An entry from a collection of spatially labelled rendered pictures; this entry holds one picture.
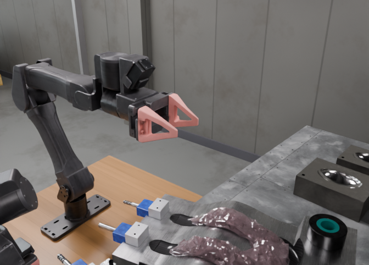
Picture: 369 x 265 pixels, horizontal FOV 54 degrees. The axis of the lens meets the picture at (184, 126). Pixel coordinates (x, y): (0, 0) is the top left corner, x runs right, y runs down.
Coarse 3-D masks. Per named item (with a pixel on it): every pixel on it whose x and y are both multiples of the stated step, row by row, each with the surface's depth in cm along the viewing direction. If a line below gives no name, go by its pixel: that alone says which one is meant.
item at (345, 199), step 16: (320, 160) 118; (304, 176) 109; (320, 176) 109; (336, 176) 112; (352, 176) 110; (368, 176) 109; (304, 192) 110; (320, 192) 106; (336, 192) 103; (352, 192) 102; (368, 192) 102; (336, 208) 104; (352, 208) 101; (368, 208) 106
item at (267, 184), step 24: (288, 144) 143; (312, 144) 143; (336, 144) 143; (360, 144) 143; (264, 168) 127; (288, 168) 127; (216, 192) 114; (240, 192) 114; (264, 192) 114; (288, 192) 114; (288, 216) 103; (336, 216) 103; (360, 240) 95; (360, 264) 87
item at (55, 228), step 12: (72, 204) 98; (84, 204) 100; (96, 204) 107; (108, 204) 107; (60, 216) 102; (72, 216) 99; (84, 216) 101; (48, 228) 98; (60, 228) 98; (72, 228) 98
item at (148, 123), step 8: (144, 112) 63; (152, 112) 64; (136, 120) 65; (144, 120) 64; (152, 120) 64; (160, 120) 63; (136, 128) 66; (144, 128) 66; (152, 128) 69; (160, 128) 71; (168, 128) 63; (136, 136) 66; (144, 136) 66; (152, 136) 65; (160, 136) 65; (168, 136) 64; (176, 136) 63
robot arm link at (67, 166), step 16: (32, 96) 91; (48, 96) 94; (32, 112) 92; (48, 112) 93; (48, 128) 93; (48, 144) 94; (64, 144) 94; (64, 160) 94; (64, 176) 93; (80, 176) 95; (80, 192) 95
